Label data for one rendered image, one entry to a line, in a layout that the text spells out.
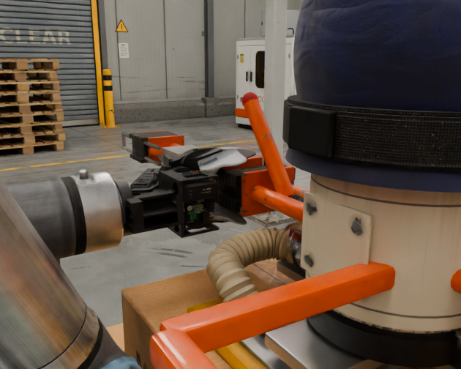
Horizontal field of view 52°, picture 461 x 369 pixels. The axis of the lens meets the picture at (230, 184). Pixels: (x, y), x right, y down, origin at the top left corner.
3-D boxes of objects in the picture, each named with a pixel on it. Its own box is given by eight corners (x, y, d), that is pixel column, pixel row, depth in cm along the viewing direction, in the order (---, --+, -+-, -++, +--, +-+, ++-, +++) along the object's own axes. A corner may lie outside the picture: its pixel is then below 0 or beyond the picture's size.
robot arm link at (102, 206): (70, 239, 59) (62, 164, 56) (108, 231, 61) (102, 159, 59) (89, 265, 51) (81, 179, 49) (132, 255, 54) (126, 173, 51)
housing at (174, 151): (211, 175, 83) (211, 150, 82) (176, 179, 80) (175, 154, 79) (194, 168, 89) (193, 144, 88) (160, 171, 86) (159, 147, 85)
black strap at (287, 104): (609, 153, 39) (619, 105, 38) (430, 189, 28) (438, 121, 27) (392, 123, 58) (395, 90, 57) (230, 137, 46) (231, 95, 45)
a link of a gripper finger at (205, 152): (230, 170, 65) (176, 199, 61) (223, 168, 66) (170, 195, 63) (219, 139, 63) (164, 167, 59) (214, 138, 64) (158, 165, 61)
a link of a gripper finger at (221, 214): (268, 236, 65) (212, 228, 60) (244, 224, 70) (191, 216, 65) (274, 215, 65) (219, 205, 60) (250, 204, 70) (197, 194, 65)
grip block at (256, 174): (298, 207, 66) (299, 165, 64) (238, 218, 61) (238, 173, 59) (263, 192, 73) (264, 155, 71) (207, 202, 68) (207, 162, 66)
